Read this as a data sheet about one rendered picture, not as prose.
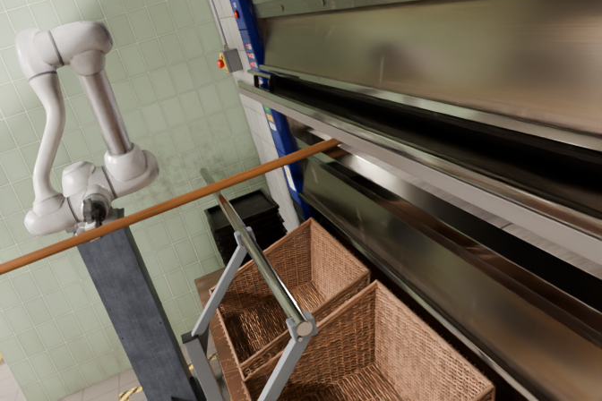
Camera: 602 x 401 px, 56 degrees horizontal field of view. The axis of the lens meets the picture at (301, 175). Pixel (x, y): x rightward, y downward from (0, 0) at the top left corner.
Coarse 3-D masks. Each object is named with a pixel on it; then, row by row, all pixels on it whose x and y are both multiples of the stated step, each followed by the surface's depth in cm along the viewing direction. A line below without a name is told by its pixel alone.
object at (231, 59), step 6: (234, 48) 256; (222, 54) 256; (228, 54) 256; (234, 54) 257; (222, 60) 260; (228, 60) 257; (234, 60) 257; (228, 66) 257; (234, 66) 258; (240, 66) 259; (228, 72) 258; (234, 72) 259
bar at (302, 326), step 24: (216, 192) 178; (240, 240) 143; (240, 264) 145; (264, 264) 122; (216, 288) 145; (288, 312) 102; (192, 336) 146; (312, 336) 100; (192, 360) 146; (288, 360) 100; (216, 384) 150
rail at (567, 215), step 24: (264, 96) 167; (336, 120) 112; (384, 144) 92; (408, 144) 85; (456, 168) 73; (480, 168) 70; (504, 192) 64; (528, 192) 60; (552, 216) 57; (576, 216) 54; (600, 216) 52
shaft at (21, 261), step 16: (320, 144) 183; (336, 144) 185; (272, 160) 180; (288, 160) 180; (240, 176) 177; (192, 192) 173; (208, 192) 174; (160, 208) 171; (112, 224) 168; (128, 224) 169; (64, 240) 165; (80, 240) 165; (32, 256) 162; (48, 256) 164; (0, 272) 160
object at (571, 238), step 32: (256, 96) 177; (288, 96) 166; (320, 96) 161; (320, 128) 123; (384, 128) 109; (416, 128) 107; (448, 128) 104; (384, 160) 93; (480, 160) 81; (512, 160) 80; (544, 160) 78; (576, 160) 77; (480, 192) 68; (576, 192) 64; (544, 224) 58
